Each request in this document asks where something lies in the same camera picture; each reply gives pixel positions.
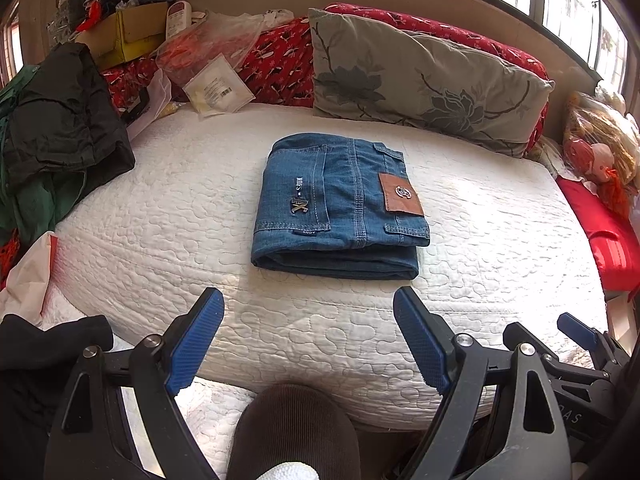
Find wooden framed side window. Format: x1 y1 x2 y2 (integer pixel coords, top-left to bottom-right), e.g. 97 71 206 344
0 10 26 91

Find white bottle with red label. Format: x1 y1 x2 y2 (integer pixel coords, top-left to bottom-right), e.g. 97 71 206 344
165 1 193 38

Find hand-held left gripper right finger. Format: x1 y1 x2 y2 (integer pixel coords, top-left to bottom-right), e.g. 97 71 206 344
393 287 571 480

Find clear plastic bag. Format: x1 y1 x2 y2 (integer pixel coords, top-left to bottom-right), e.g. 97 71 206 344
155 10 296 86

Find white quilted mattress cover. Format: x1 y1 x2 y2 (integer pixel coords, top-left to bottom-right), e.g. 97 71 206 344
50 102 611 433

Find white knit cloth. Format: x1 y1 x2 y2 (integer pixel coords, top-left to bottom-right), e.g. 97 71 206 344
257 462 321 480

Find person's leg in brown trousers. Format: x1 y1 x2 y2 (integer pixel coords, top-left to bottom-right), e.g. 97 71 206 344
227 382 361 480

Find blue denim pants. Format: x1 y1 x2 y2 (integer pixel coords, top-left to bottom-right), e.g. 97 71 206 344
250 132 432 281

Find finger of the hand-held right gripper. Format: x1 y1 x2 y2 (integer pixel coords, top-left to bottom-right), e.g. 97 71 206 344
556 311 613 361
501 321 551 361

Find grey floral pillow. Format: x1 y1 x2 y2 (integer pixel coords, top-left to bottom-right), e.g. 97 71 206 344
307 7 556 158

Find white paper envelope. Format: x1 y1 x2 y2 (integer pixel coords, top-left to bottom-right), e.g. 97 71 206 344
122 67 176 141

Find yellow cardboard box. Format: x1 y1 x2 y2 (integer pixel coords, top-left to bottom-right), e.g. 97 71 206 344
75 1 171 72

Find stuffed doll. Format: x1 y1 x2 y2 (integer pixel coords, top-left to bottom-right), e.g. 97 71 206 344
562 92 640 221

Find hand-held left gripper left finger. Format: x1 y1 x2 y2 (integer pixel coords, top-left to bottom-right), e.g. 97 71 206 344
45 287 226 480

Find black jacket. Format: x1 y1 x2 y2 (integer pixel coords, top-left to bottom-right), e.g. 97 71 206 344
0 42 137 191

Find black garment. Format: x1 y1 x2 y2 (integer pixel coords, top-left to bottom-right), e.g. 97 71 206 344
0 314 116 461

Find white labelled packet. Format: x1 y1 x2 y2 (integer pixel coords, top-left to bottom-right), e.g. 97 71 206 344
181 55 253 120

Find green cloth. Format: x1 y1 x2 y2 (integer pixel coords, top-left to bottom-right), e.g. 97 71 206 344
0 80 88 246

